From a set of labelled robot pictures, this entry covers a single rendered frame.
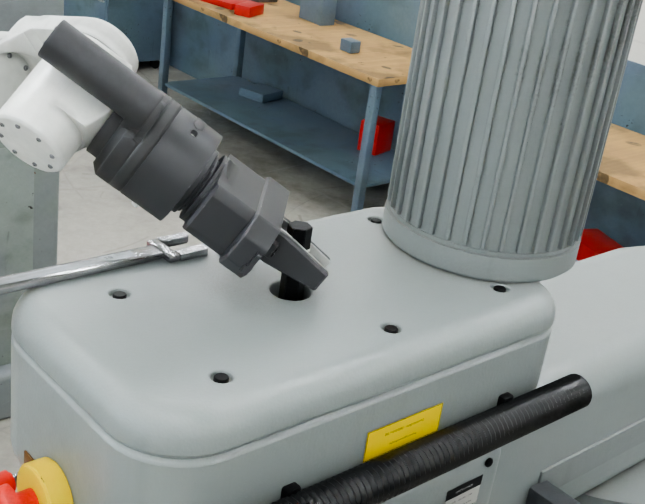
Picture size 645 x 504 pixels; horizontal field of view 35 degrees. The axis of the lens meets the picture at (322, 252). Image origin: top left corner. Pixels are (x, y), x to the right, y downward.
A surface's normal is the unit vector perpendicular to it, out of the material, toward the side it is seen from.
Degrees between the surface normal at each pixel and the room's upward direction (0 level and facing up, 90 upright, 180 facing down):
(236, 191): 31
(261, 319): 0
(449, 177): 90
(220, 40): 90
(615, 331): 5
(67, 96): 49
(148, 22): 90
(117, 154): 92
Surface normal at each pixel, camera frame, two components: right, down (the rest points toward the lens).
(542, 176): 0.26, 0.44
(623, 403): 0.65, 0.40
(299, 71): -0.75, 0.18
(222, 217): -0.06, 0.41
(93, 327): 0.13, -0.90
